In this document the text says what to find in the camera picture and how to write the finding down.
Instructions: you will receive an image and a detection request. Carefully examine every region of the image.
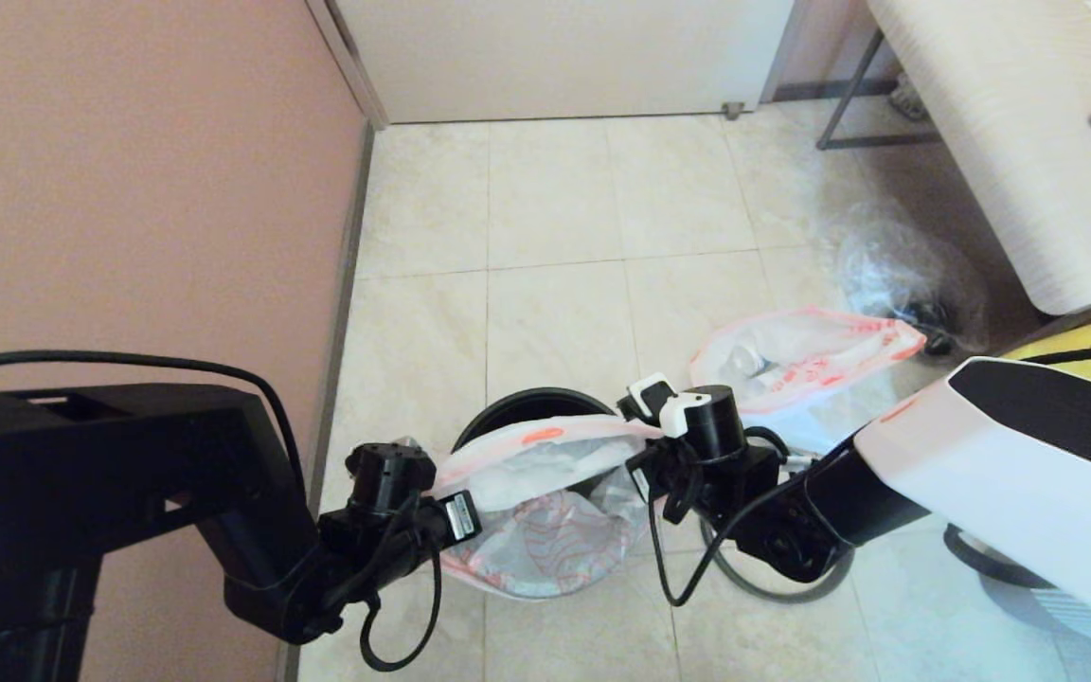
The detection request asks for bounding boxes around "clear plastic bottle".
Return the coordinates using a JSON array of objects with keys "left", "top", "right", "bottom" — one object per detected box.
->
[{"left": 725, "top": 343, "right": 793, "bottom": 394}]

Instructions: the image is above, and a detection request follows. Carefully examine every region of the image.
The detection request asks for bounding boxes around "pink fabric partition panel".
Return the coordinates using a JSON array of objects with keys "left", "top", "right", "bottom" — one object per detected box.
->
[{"left": 0, "top": 0, "right": 376, "bottom": 682}]

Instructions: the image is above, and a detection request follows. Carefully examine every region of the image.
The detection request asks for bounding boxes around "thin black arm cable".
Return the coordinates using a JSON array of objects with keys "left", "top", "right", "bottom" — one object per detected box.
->
[
  {"left": 0, "top": 350, "right": 444, "bottom": 673},
  {"left": 645, "top": 344, "right": 1091, "bottom": 609}
]

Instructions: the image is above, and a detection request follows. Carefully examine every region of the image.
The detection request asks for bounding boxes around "small white grey object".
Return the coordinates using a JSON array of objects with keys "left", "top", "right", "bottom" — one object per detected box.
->
[{"left": 889, "top": 74, "right": 930, "bottom": 124}]

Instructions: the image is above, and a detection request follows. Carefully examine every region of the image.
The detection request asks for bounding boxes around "beige table with metal legs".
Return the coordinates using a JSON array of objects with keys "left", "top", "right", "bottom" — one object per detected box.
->
[{"left": 815, "top": 0, "right": 1091, "bottom": 318}]

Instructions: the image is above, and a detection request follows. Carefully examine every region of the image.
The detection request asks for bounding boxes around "red-printed trash bag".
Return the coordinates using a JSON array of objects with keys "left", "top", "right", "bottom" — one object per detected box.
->
[{"left": 689, "top": 305, "right": 927, "bottom": 454}]

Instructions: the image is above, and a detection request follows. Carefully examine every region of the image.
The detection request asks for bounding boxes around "white red-printed plastic bag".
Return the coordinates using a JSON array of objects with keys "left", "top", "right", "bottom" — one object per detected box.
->
[{"left": 430, "top": 415, "right": 670, "bottom": 600}]

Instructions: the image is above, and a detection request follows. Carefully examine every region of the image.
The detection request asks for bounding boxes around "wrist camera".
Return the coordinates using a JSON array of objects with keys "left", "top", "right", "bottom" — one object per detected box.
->
[
  {"left": 617, "top": 372, "right": 747, "bottom": 465},
  {"left": 345, "top": 440, "right": 438, "bottom": 517}
]

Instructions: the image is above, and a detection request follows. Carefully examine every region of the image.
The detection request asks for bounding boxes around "black trash bin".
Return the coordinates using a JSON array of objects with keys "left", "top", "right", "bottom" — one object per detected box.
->
[{"left": 454, "top": 386, "right": 617, "bottom": 454}]

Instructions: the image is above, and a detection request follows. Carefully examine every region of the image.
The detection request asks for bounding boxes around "clear crumpled plastic bag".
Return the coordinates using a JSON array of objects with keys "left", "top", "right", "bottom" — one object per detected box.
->
[{"left": 815, "top": 196, "right": 990, "bottom": 356}]

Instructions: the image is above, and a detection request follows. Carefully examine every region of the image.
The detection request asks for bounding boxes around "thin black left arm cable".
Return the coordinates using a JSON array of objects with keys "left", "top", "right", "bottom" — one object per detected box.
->
[{"left": 0, "top": 350, "right": 444, "bottom": 673}]

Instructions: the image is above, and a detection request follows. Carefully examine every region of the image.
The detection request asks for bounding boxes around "white door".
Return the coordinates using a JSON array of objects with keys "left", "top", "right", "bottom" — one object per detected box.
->
[{"left": 309, "top": 0, "right": 797, "bottom": 129}]

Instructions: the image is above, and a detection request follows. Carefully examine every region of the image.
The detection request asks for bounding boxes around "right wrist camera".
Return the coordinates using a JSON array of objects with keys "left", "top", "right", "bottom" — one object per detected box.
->
[{"left": 617, "top": 372, "right": 747, "bottom": 465}]

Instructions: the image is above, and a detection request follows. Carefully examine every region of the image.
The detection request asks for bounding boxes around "grey bin rim ring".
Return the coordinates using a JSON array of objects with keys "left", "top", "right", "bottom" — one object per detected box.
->
[{"left": 705, "top": 545, "right": 854, "bottom": 604}]

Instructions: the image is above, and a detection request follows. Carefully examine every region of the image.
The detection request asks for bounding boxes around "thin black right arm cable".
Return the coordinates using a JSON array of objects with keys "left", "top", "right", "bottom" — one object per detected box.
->
[{"left": 645, "top": 344, "right": 1091, "bottom": 609}]

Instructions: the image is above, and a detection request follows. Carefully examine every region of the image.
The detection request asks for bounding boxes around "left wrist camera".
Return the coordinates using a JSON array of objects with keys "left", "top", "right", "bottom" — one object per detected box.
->
[{"left": 345, "top": 440, "right": 438, "bottom": 517}]

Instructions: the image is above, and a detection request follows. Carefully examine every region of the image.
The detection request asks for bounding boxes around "thick black arm hose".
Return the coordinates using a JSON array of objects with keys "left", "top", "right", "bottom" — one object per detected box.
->
[{"left": 943, "top": 524, "right": 1029, "bottom": 583}]

